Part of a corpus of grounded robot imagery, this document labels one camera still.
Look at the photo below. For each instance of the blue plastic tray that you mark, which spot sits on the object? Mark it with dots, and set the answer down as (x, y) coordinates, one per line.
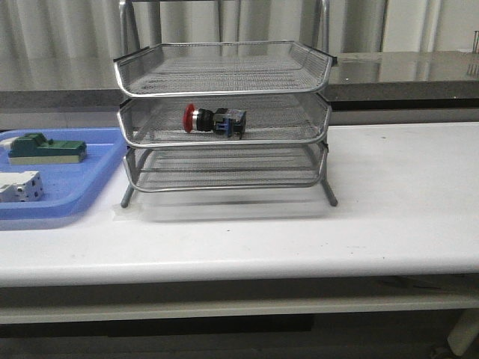
(68, 188)

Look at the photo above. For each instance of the green and beige electrical module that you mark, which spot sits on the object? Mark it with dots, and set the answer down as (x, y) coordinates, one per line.
(35, 149)

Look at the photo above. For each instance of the red emergency stop button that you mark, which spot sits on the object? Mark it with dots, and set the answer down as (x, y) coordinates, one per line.
(223, 121)

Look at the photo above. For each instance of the white table leg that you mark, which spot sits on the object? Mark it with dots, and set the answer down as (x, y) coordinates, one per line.
(464, 332)

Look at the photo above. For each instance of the dark background counter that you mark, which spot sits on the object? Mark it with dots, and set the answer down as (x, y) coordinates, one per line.
(364, 80)

